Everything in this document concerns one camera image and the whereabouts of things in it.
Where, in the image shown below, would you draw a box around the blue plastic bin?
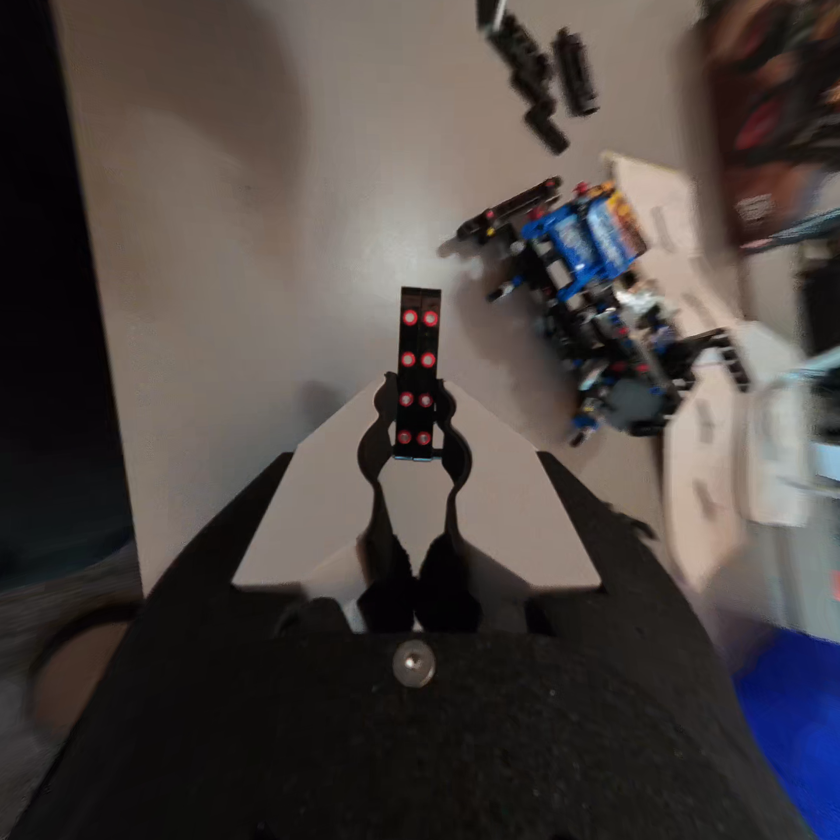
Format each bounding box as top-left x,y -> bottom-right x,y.
731,626 -> 840,840

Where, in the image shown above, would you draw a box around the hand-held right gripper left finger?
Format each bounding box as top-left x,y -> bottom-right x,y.
231,371 -> 401,599

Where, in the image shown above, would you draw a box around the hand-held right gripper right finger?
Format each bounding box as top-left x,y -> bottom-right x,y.
434,378 -> 602,597

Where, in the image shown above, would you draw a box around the black lego panel with beam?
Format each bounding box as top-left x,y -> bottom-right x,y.
484,10 -> 571,157

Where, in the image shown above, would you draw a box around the lego set box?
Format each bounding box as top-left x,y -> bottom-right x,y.
696,0 -> 840,253

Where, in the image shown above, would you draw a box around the black lego beams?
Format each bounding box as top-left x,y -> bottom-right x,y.
392,287 -> 442,463

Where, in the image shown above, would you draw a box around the lego instruction booklet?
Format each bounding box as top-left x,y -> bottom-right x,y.
600,151 -> 811,592

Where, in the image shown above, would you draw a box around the blue and black lego truck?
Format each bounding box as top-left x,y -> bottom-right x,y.
438,176 -> 750,448

